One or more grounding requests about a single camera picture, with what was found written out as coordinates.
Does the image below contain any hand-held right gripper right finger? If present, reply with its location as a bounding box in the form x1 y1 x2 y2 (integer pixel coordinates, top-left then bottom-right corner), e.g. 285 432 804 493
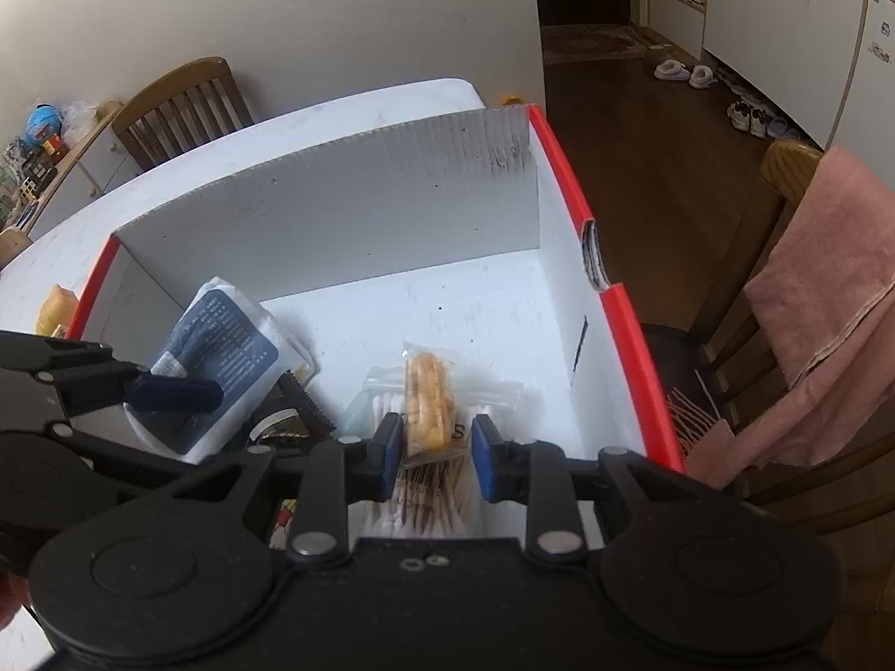
470 414 704 567

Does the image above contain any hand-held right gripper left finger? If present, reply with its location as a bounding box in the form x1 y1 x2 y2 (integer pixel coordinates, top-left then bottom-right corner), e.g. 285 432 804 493
178 412 407 567

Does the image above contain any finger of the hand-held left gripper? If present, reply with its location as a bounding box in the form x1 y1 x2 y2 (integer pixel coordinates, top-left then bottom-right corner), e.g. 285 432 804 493
0 332 223 427
70 432 242 497

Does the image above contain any orange biscuit snack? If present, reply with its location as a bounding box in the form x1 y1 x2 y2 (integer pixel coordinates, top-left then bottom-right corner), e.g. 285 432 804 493
402 340 459 466

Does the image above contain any cotton swab pack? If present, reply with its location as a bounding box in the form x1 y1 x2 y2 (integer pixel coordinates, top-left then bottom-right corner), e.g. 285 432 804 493
360 363 525 539

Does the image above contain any dark blue labelled packet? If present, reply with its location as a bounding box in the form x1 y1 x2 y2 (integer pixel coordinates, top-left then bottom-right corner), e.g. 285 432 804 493
150 276 315 466

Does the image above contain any black snack packet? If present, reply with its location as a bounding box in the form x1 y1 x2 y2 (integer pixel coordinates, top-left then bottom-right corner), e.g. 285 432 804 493
248 370 337 459

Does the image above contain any red cardboard box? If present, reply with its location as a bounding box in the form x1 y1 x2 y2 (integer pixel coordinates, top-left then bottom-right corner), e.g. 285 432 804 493
66 103 687 553

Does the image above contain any light wooden chair back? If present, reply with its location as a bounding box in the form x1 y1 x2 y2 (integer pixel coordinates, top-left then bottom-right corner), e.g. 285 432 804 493
0 227 35 270

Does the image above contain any clear plastic bag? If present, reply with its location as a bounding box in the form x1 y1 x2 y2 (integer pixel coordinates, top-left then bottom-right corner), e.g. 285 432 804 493
64 101 106 130

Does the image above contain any dark wooden chair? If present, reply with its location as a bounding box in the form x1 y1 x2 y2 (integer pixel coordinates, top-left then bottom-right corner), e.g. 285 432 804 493
112 57 254 172

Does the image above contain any pink towel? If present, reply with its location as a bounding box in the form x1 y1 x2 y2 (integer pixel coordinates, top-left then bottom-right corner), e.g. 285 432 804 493
685 147 895 483

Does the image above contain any wooden chair with towel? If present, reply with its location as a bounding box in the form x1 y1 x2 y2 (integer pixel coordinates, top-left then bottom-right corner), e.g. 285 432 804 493
639 140 895 536

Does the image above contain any patterned floor rug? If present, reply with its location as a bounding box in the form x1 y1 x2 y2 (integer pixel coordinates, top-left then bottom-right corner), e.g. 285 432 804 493
541 22 654 65

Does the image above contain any white wall cabinet unit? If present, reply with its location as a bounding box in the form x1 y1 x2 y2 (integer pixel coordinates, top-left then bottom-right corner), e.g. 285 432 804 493
647 0 895 155

